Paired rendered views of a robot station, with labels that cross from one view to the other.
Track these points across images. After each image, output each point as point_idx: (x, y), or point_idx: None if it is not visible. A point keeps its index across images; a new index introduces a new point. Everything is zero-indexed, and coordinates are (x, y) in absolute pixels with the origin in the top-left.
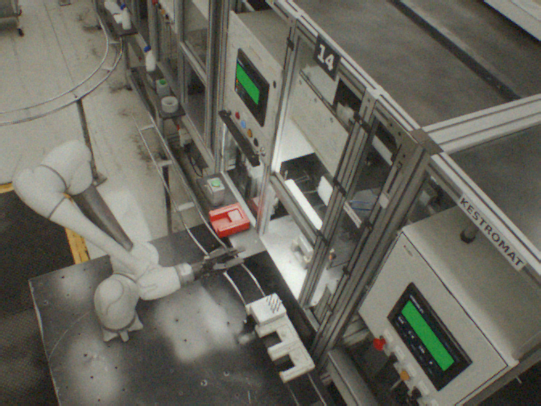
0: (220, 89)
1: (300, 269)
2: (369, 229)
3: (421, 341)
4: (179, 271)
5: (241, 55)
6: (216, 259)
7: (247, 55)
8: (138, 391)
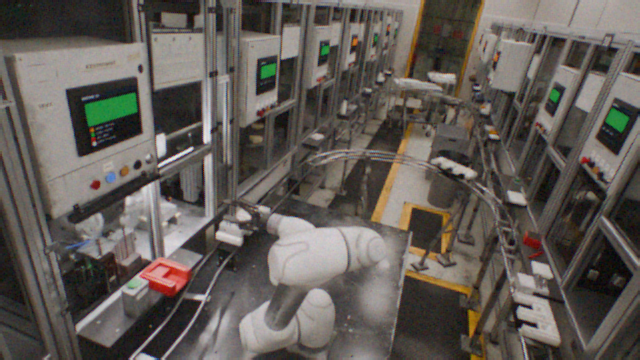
0: (21, 223)
1: (182, 225)
2: (234, 70)
3: (268, 77)
4: (281, 216)
5: (81, 92)
6: (250, 208)
7: (85, 84)
8: (338, 290)
